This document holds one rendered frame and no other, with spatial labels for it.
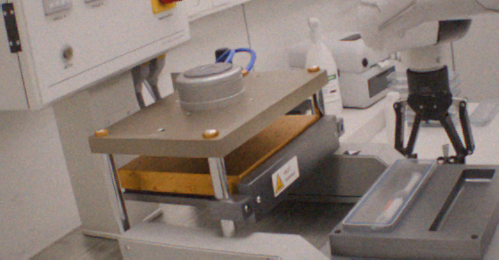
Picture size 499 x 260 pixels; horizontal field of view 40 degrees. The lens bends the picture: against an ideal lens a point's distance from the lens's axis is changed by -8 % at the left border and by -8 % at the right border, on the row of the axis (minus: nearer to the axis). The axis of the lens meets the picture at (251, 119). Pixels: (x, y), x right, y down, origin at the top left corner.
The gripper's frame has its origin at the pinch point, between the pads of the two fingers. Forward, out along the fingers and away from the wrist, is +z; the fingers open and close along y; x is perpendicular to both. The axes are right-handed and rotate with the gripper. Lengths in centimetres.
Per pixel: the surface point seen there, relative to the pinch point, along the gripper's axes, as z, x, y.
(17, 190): -9, -33, -68
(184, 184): -22, -54, -14
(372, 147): -17.3, -30.2, -1.0
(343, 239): -16, -55, 4
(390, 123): -0.3, 29.9, -17.7
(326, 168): -15.4, -33.1, -6.7
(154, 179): -22, -54, -18
